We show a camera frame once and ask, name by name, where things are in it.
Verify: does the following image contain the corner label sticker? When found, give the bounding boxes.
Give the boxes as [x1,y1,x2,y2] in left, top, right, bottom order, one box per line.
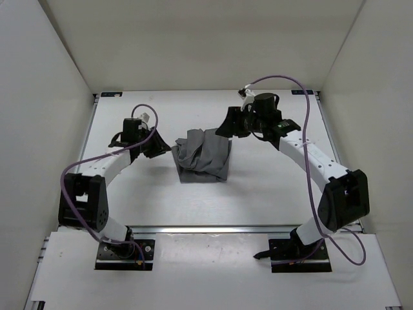
[291,89,314,96]
[100,92,123,98]

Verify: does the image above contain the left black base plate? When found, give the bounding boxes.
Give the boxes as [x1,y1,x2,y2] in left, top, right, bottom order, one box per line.
[95,238,156,271]

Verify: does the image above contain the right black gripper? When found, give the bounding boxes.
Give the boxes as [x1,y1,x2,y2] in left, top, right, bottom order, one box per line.
[216,108,265,140]

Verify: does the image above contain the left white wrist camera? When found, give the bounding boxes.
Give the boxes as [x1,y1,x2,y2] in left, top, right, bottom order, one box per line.
[138,112,150,123]

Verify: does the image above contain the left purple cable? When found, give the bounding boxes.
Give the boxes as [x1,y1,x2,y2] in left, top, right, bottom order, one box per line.
[60,103,159,264]

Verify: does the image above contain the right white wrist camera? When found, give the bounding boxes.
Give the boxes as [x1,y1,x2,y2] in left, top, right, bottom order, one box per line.
[238,85,255,110]

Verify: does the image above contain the purple cable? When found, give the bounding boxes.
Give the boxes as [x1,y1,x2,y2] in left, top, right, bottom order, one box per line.
[60,103,159,264]
[247,75,367,266]

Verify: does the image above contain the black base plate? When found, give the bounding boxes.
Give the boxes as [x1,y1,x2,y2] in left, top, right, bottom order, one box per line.
[254,229,332,273]
[95,238,156,271]

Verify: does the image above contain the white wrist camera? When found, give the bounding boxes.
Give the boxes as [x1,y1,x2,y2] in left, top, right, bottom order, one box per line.
[138,112,150,123]
[238,85,255,110]

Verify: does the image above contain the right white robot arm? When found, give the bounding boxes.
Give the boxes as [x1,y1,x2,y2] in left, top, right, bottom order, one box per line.
[216,90,370,259]

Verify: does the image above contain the grey pleated skirt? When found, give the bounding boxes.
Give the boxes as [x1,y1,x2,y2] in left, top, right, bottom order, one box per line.
[172,129,232,183]

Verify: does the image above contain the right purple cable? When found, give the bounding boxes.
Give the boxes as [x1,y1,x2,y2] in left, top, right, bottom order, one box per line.
[247,75,367,266]

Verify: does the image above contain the left corner label sticker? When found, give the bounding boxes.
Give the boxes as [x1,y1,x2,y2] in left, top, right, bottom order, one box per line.
[100,92,123,98]

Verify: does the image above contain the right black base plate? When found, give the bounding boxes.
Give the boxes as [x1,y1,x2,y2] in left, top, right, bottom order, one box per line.
[254,229,332,273]

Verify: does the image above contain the right corner label sticker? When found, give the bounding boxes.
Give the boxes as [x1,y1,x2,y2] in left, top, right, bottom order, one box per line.
[291,89,314,96]

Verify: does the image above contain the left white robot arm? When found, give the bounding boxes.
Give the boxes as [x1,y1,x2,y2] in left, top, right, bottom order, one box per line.
[58,113,171,257]

